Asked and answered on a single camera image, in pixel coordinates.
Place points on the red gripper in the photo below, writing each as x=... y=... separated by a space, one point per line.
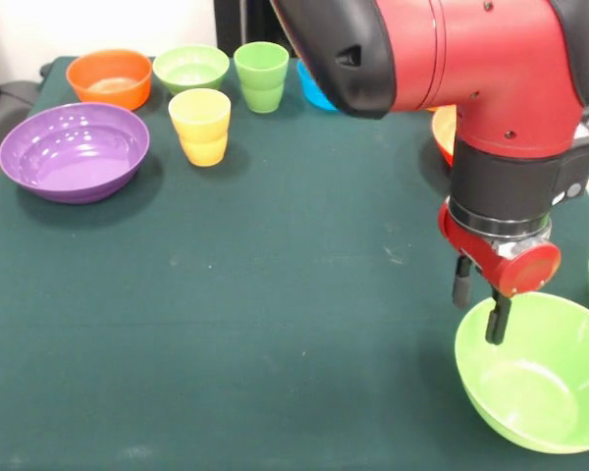
x=520 y=270

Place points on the yellow plastic cup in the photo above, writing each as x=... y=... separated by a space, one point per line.
x=199 y=127

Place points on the large orange plastic bowl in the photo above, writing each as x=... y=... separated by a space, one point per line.
x=444 y=132

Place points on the dark green table cloth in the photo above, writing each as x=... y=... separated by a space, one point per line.
x=226 y=319

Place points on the blue plastic bowl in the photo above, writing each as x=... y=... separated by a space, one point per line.
x=311 y=90

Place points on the green plastic cup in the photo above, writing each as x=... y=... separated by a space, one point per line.
x=261 y=83

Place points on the small green plastic bowl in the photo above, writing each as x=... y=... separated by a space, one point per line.
x=191 y=66

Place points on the purple plastic bowl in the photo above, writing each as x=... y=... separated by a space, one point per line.
x=73 y=162

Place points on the small orange plastic bowl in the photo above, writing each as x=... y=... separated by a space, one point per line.
x=110 y=73

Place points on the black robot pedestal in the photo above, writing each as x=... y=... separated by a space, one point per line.
x=245 y=22

